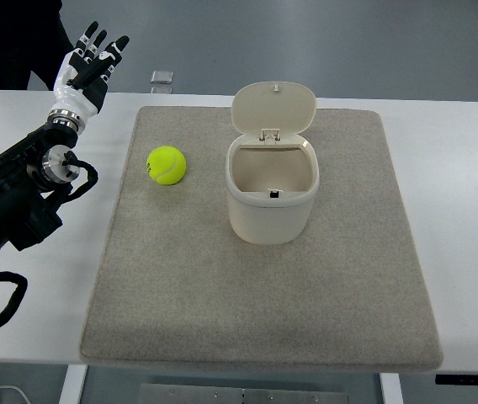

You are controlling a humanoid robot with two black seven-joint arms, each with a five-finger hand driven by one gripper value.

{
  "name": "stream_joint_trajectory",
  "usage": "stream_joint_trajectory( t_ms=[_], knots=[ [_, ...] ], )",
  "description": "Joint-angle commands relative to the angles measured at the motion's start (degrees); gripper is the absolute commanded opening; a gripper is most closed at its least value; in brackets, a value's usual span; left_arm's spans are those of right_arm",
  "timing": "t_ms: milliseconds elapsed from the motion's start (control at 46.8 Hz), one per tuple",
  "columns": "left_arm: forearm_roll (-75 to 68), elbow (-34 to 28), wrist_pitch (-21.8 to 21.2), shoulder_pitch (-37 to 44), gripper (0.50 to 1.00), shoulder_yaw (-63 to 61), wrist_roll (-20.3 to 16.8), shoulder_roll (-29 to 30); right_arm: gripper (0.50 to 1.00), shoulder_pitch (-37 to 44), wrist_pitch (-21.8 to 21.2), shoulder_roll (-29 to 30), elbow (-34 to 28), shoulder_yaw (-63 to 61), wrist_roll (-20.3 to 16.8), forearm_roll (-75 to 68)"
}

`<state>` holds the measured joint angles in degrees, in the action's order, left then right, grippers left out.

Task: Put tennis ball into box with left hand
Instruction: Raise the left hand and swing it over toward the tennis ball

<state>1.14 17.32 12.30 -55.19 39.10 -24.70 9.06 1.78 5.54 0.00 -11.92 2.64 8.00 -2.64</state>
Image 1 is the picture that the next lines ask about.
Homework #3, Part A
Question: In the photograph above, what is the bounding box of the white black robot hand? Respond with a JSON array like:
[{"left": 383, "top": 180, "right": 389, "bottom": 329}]
[{"left": 52, "top": 21, "right": 130, "bottom": 121}]

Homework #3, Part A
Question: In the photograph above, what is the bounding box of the yellow tennis ball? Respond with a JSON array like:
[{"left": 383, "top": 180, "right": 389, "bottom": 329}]
[{"left": 146, "top": 146, "right": 187, "bottom": 185}]

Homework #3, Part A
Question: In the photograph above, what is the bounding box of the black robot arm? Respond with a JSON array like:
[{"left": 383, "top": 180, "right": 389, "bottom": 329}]
[{"left": 0, "top": 109, "right": 98, "bottom": 251}]

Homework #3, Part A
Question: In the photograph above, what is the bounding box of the metal floor socket plate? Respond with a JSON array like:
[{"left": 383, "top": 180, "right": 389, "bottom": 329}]
[{"left": 150, "top": 70, "right": 173, "bottom": 94}]

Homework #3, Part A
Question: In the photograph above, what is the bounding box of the person in dark clothes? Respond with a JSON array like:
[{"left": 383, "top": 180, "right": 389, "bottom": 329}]
[{"left": 0, "top": 1, "right": 73, "bottom": 90}]

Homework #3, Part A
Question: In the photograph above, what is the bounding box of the beige lidded plastic bin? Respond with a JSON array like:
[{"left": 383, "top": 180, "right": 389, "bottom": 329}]
[{"left": 226, "top": 82, "right": 320, "bottom": 245}]

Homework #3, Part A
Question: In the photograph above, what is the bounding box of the beige felt mat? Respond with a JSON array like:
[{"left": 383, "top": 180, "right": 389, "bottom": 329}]
[{"left": 79, "top": 106, "right": 443, "bottom": 373}]

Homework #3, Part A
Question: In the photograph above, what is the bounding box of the white table leg left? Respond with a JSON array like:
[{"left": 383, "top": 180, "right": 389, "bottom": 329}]
[{"left": 59, "top": 364, "right": 88, "bottom": 404}]

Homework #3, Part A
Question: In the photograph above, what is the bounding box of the white table leg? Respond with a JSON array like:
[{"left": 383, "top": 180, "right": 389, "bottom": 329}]
[
  {"left": 59, "top": 364, "right": 88, "bottom": 404},
  {"left": 380, "top": 373, "right": 404, "bottom": 404}
]

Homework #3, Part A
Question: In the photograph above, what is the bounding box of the white table leg right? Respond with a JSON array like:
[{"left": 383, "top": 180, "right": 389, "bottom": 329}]
[{"left": 380, "top": 373, "right": 404, "bottom": 404}]

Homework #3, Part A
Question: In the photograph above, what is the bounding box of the black desk control panel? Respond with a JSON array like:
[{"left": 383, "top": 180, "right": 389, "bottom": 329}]
[{"left": 435, "top": 374, "right": 478, "bottom": 386}]

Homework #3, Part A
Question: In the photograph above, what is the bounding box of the grey metal base plate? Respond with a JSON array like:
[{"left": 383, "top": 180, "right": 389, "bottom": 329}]
[{"left": 137, "top": 384, "right": 349, "bottom": 404}]

